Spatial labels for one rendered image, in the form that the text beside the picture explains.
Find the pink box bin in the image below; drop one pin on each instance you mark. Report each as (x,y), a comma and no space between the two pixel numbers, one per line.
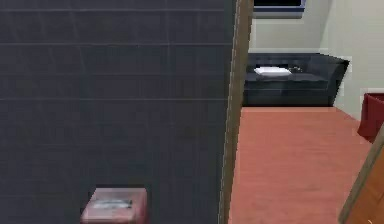
(115,206)

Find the dark red armchair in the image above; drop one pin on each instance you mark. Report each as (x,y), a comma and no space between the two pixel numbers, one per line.
(372,116)

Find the white flat cushion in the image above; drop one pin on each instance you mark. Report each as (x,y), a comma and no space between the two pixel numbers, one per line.
(272,71)

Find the black sofa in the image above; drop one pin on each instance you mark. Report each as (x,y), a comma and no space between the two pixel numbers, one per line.
(300,88)

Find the dark window with blue frame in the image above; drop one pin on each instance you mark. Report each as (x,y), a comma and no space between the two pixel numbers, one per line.
(278,6)

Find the small dark object on sofa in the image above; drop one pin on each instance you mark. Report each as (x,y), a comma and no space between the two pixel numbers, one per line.
(296,69)

